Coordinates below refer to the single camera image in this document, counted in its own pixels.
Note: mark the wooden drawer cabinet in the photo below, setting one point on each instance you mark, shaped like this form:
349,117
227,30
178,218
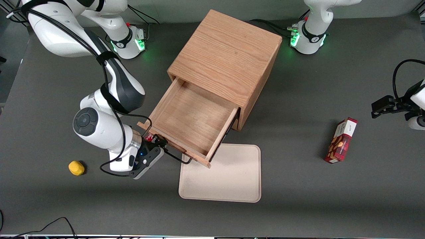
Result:
229,53

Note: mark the yellow soft toy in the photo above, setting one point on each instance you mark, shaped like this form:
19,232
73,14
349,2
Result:
76,168

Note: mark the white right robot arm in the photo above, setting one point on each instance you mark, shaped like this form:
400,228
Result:
56,33

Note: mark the wooden drawer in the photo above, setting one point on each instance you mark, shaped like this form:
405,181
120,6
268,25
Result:
192,116

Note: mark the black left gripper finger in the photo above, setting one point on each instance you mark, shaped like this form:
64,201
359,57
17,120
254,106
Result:
382,106
403,105

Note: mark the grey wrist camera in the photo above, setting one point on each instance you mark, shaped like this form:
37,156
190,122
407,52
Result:
416,122
146,164

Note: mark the red plaid snack box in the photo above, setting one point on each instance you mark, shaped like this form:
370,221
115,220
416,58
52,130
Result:
342,141

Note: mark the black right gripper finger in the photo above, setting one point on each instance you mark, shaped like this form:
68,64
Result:
161,142
147,138

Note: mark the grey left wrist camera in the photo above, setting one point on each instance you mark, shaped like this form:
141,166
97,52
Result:
416,122

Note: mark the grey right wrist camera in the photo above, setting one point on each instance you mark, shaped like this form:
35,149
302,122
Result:
146,164

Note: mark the beige plastic tray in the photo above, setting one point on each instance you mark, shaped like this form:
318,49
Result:
220,176

